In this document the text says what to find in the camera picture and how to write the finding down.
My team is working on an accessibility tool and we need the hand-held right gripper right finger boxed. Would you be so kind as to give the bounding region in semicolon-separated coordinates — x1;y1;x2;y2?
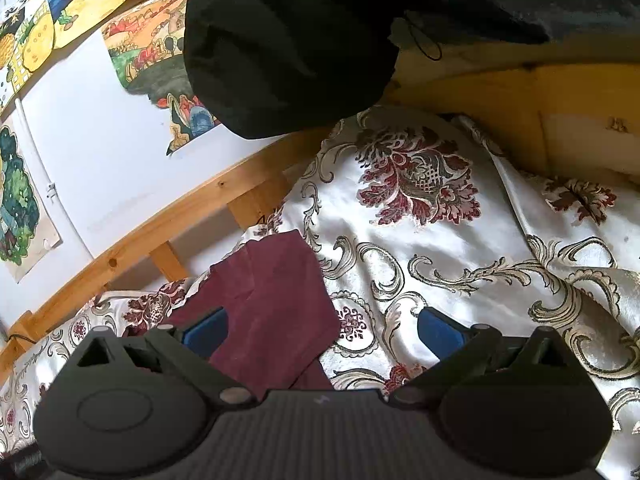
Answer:
389;306;577;407

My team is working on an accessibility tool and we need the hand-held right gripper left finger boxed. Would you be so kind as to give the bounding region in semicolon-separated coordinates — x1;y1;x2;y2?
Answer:
74;306;257;409

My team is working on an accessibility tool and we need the maroon small garment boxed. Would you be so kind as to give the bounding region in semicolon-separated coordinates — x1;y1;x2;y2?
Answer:
164;229;342;397

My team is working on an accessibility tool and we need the floral satin bedspread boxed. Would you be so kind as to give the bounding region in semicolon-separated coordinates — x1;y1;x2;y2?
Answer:
0;105;640;480

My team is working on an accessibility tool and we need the green tree drawing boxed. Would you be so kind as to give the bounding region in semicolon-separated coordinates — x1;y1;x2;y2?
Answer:
0;124;64;284

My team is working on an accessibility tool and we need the yellow wooden headboard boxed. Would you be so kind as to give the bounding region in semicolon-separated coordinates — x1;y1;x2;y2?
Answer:
382;35;640;188

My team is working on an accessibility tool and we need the colourful landscape drawing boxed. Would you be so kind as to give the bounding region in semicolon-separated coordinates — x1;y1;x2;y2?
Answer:
101;0;222;157

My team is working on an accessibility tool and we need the black hanging garment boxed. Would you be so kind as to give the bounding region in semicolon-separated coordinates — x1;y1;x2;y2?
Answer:
182;0;453;141

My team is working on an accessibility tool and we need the pineapple patchwork drawing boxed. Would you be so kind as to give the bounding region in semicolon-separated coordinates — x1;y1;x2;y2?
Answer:
0;0;57;117

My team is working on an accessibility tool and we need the yellow duck drawing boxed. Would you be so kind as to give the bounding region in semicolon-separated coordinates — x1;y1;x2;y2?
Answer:
42;0;147;50

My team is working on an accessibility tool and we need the black cable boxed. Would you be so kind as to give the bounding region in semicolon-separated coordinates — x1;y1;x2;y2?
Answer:
2;327;33;347

